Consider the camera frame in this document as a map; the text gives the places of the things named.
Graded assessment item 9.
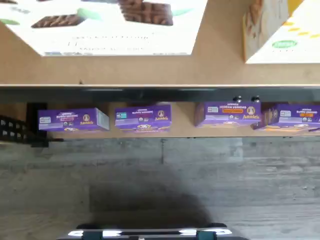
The white box with yellow label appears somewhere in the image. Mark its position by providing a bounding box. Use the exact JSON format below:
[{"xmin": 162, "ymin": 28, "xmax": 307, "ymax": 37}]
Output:
[{"xmin": 241, "ymin": 0, "xmax": 320, "ymax": 65}]

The black robot base with lights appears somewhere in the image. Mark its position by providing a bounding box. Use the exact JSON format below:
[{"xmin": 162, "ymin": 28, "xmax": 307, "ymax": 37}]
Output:
[{"xmin": 55, "ymin": 221, "xmax": 249, "ymax": 240}]

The purple Annie's snack box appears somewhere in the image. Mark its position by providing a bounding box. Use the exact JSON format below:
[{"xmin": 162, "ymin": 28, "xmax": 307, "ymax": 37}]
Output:
[
  {"xmin": 194, "ymin": 101, "xmax": 263, "ymax": 128},
  {"xmin": 114, "ymin": 103, "xmax": 173, "ymax": 132},
  {"xmin": 251, "ymin": 102, "xmax": 320, "ymax": 133},
  {"xmin": 37, "ymin": 107, "xmax": 111, "ymax": 132}
]

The black metal shelf beam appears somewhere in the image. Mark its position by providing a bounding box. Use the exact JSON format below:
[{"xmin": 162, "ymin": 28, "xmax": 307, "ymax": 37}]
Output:
[{"xmin": 0, "ymin": 84, "xmax": 320, "ymax": 104}]

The white mint chocolate cracker box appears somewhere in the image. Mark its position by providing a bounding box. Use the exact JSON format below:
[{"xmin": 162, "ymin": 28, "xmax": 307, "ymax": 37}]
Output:
[{"xmin": 0, "ymin": 0, "xmax": 209, "ymax": 57}]

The black perforated shelf post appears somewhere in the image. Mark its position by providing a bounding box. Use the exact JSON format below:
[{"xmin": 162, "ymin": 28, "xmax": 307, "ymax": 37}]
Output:
[{"xmin": 26, "ymin": 101, "xmax": 50, "ymax": 148}]

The black perforated metal rail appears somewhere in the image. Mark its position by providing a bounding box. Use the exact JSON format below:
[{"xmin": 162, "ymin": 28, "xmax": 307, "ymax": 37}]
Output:
[{"xmin": 0, "ymin": 113, "xmax": 29, "ymax": 145}]

